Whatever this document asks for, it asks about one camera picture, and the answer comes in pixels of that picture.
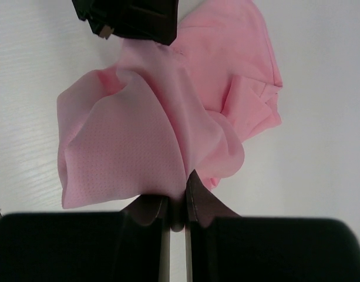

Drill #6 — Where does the pink t shirt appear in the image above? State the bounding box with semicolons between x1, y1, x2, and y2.
56;0;284;210

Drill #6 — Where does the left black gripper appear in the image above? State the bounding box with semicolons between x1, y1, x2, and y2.
72;0;179;46

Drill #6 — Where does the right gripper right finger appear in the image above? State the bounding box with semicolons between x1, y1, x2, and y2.
186;172;360;281

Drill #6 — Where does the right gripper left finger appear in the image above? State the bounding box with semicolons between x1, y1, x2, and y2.
0;195;168;281

